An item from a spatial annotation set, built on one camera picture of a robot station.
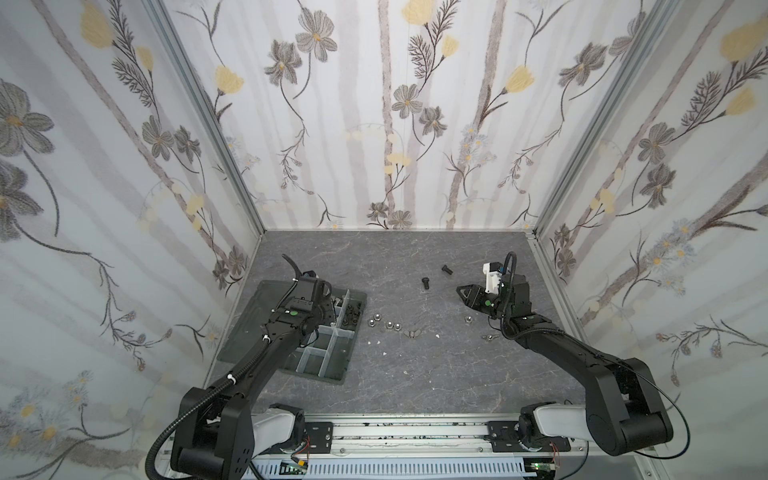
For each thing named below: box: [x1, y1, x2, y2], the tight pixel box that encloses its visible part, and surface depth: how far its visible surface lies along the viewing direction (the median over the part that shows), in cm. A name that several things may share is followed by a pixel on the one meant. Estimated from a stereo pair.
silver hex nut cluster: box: [367, 313, 402, 331], surface depth 95 cm
